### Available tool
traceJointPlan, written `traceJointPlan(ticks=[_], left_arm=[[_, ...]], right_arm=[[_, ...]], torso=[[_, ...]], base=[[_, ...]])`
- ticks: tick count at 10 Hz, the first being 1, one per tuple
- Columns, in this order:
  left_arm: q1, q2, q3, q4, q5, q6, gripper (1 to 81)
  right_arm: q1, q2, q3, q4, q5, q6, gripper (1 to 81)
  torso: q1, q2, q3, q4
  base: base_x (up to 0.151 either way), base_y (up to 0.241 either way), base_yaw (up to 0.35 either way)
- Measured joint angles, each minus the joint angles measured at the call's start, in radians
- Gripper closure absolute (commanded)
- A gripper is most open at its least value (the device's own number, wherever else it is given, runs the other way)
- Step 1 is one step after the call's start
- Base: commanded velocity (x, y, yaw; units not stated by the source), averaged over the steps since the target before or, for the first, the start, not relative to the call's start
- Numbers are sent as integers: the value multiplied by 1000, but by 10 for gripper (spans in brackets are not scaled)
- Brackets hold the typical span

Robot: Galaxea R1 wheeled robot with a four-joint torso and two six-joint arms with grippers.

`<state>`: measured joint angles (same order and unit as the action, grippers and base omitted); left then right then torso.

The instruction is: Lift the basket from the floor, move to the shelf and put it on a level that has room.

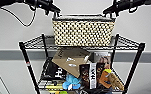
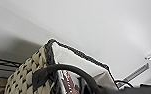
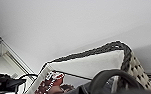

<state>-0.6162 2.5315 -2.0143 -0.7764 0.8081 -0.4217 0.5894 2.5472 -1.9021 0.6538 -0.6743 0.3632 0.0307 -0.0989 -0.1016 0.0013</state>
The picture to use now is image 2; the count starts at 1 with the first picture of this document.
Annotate black wire shelf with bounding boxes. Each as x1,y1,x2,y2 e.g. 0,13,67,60
0,55,23,81

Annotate white ceiling sensor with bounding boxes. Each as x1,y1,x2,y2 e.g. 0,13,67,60
144,51,151,62

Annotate red white printed packet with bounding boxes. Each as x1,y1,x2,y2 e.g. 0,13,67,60
61,70,81,94

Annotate thin black cable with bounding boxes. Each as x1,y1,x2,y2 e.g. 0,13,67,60
114,79,136,90

